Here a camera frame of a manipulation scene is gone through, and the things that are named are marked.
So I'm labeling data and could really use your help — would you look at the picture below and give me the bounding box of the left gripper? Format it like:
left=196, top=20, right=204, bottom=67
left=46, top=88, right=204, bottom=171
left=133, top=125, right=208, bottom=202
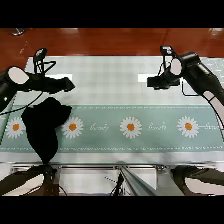
left=45, top=76, right=76, bottom=95

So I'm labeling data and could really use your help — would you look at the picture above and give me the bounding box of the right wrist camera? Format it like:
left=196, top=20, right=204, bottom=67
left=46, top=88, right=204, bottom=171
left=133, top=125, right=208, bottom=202
left=159, top=45, right=175, bottom=76

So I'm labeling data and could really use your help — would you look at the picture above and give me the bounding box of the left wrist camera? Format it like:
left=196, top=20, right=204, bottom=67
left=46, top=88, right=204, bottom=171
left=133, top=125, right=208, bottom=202
left=33, top=47, right=57, bottom=77

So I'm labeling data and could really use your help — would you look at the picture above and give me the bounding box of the black garment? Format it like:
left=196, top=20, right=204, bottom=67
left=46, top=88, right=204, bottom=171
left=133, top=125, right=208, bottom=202
left=20, top=96, right=73, bottom=165

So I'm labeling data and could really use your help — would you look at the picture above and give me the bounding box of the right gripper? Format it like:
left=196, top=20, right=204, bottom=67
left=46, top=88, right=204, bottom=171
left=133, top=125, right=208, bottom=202
left=146, top=75, right=180, bottom=90

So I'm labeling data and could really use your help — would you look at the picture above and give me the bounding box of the black cable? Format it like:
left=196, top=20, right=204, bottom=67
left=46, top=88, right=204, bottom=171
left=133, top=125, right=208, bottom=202
left=105, top=171, right=131, bottom=197
left=0, top=89, right=46, bottom=116

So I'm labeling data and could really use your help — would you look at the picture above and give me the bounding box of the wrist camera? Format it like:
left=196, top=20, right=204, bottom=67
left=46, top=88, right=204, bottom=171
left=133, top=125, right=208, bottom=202
left=159, top=45, right=175, bottom=76
left=33, top=47, right=57, bottom=77

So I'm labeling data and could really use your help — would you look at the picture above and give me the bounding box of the silver frame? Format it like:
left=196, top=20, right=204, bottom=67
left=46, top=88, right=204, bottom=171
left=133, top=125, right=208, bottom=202
left=9, top=161, right=224, bottom=197

